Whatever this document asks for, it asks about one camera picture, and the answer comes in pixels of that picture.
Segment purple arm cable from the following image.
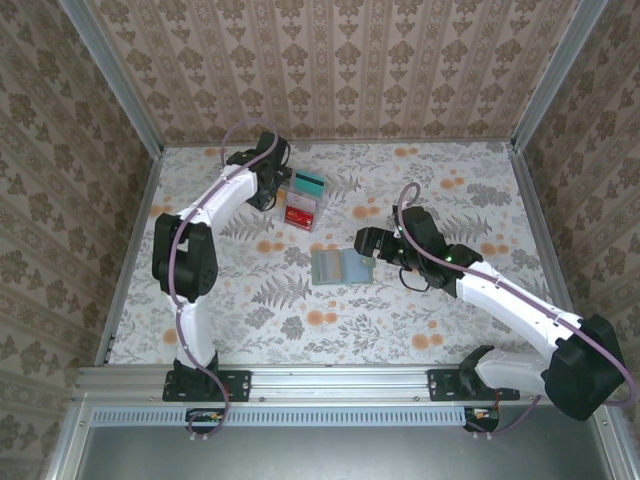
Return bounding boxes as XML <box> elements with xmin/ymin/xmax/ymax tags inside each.
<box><xmin>167</xmin><ymin>118</ymin><xmax>281</xmax><ymax>446</ymax></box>
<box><xmin>397</xmin><ymin>182</ymin><xmax>640</xmax><ymax>441</ymax></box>

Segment aluminium front mounting rail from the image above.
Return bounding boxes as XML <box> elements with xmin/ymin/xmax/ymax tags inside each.
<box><xmin>72</xmin><ymin>364</ymin><xmax>524</xmax><ymax>404</ymax></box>

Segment aluminium side rail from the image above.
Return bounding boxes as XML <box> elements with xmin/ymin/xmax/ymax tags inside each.
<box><xmin>507</xmin><ymin>142</ymin><xmax>581</xmax><ymax>321</ymax></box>
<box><xmin>94</xmin><ymin>149</ymin><xmax>164</xmax><ymax>369</ymax></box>

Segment white slotted cable duct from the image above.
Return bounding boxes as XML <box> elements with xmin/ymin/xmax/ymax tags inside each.
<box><xmin>91</xmin><ymin>405</ymin><xmax>471</xmax><ymax>427</ymax></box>

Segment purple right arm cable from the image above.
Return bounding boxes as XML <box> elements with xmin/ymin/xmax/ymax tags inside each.
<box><xmin>397</xmin><ymin>182</ymin><xmax>640</xmax><ymax>441</ymax></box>

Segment thin black cable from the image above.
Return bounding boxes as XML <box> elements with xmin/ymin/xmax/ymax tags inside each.
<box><xmin>398</xmin><ymin>264</ymin><xmax>432</xmax><ymax>295</ymax></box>

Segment aluminium frame post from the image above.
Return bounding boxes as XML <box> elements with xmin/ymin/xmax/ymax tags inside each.
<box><xmin>58</xmin><ymin>0</ymin><xmax>166</xmax><ymax>159</ymax></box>
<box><xmin>509</xmin><ymin>0</ymin><xmax>612</xmax><ymax>154</ymax></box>

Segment teal magnetic stripe cards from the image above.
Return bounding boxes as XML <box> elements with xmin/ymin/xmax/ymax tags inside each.
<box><xmin>293</xmin><ymin>172</ymin><xmax>326</xmax><ymax>194</ymax></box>

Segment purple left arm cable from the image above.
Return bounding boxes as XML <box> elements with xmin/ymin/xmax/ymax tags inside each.
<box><xmin>167</xmin><ymin>118</ymin><xmax>281</xmax><ymax>446</ymax></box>

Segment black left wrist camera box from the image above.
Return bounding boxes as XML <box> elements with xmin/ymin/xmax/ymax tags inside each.
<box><xmin>267</xmin><ymin>133</ymin><xmax>292</xmax><ymax>166</ymax></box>

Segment red VIP card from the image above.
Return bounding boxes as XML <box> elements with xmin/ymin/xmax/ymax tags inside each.
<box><xmin>283</xmin><ymin>203</ymin><xmax>317</xmax><ymax>229</ymax></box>

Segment green transparent card case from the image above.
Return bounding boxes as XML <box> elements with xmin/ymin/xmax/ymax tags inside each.
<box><xmin>309</xmin><ymin>247</ymin><xmax>377</xmax><ymax>288</ymax></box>

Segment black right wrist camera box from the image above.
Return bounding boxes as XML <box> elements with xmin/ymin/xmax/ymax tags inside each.
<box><xmin>355</xmin><ymin>227</ymin><xmax>389</xmax><ymax>254</ymax></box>

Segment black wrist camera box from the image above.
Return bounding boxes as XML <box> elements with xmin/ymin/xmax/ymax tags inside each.
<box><xmin>355</xmin><ymin>227</ymin><xmax>389</xmax><ymax>254</ymax></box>
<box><xmin>267</xmin><ymin>133</ymin><xmax>292</xmax><ymax>166</ymax></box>

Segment grey metal shelf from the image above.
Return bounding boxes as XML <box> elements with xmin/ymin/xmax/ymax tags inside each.
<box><xmin>47</xmin><ymin>399</ymin><xmax>640</xmax><ymax>480</ymax></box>

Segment clear acrylic card organizer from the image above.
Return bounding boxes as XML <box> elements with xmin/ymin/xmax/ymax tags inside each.
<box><xmin>279</xmin><ymin>171</ymin><xmax>328</xmax><ymax>233</ymax></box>

